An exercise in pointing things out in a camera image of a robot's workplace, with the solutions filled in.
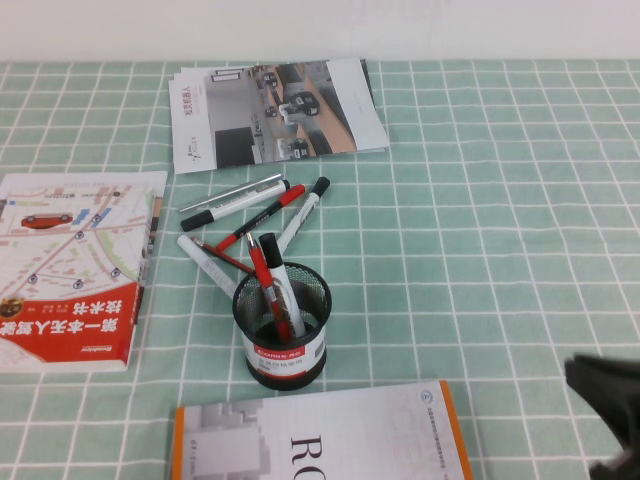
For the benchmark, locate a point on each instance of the plain white pen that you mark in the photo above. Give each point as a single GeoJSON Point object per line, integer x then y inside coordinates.
{"type": "Point", "coordinates": [200, 257]}

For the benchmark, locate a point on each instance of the white book with orange edge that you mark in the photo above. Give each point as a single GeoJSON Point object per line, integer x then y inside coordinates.
{"type": "Point", "coordinates": [350, 440]}

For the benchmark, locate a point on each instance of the white marker with black cap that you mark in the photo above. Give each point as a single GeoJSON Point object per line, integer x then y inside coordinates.
{"type": "Point", "coordinates": [282, 285]}
{"type": "Point", "coordinates": [305, 212]}
{"type": "Point", "coordinates": [235, 206]}

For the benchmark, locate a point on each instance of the white brochure with dark edge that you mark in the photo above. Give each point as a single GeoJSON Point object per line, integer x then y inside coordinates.
{"type": "Point", "coordinates": [365, 75]}

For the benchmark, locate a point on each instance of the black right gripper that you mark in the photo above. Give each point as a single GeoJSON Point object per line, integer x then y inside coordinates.
{"type": "Point", "coordinates": [615, 400]}

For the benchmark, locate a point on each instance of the office photo brochure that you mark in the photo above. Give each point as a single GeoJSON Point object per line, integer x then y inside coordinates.
{"type": "Point", "coordinates": [235, 115]}

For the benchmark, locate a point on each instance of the red map cover book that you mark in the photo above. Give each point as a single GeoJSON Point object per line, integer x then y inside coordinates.
{"type": "Point", "coordinates": [75, 325]}

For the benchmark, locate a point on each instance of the silver metal pen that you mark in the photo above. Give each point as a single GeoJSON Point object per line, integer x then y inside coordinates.
{"type": "Point", "coordinates": [230, 192]}

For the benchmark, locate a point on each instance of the red pencil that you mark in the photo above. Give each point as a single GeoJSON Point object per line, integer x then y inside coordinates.
{"type": "Point", "coordinates": [225, 257]}

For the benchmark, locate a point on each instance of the black mesh pen holder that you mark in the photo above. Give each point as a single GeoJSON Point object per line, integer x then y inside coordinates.
{"type": "Point", "coordinates": [285, 370]}

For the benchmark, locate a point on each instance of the red and black marker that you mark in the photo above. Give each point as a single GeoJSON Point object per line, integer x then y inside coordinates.
{"type": "Point", "coordinates": [260, 217]}

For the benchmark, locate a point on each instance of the red ballpoint pen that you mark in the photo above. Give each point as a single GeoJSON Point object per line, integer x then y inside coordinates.
{"type": "Point", "coordinates": [257, 265]}

